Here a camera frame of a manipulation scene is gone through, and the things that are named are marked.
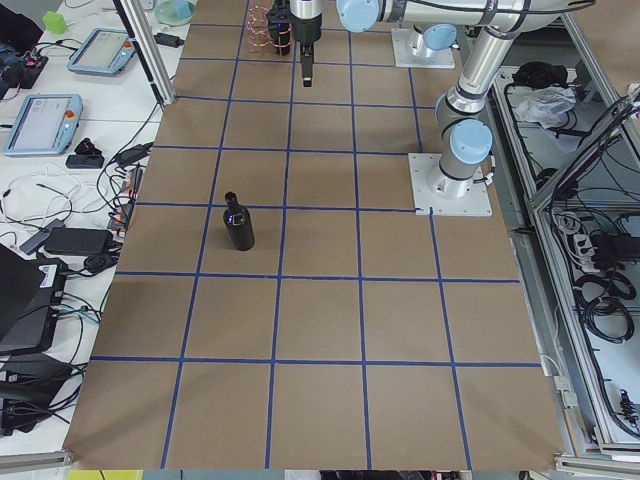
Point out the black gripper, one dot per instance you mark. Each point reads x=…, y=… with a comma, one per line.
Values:
x=306, y=30

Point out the dark glass wine bottle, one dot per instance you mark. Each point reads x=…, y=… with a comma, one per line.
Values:
x=237, y=220

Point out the dark wine bottle in rack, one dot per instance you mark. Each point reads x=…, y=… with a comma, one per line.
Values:
x=279, y=27

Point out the small black adapter brick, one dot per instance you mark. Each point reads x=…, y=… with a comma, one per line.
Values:
x=169, y=40

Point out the blue teach pendant upper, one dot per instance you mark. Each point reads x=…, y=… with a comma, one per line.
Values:
x=105, y=52

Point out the blue teach pendant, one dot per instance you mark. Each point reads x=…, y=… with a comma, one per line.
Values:
x=105, y=52
x=45, y=125

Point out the crumpled white cloth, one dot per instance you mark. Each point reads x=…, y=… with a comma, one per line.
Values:
x=548, y=107

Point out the blue teach pendant lower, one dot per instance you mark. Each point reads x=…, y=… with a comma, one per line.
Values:
x=45, y=125

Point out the black power adapter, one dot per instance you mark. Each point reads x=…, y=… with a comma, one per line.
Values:
x=77, y=241

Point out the black laptop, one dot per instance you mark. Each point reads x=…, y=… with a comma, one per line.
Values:
x=30, y=292

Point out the copper wire wine rack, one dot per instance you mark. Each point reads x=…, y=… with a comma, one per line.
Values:
x=256, y=24

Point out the aluminium frame post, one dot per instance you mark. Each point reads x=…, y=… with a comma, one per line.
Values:
x=135, y=22

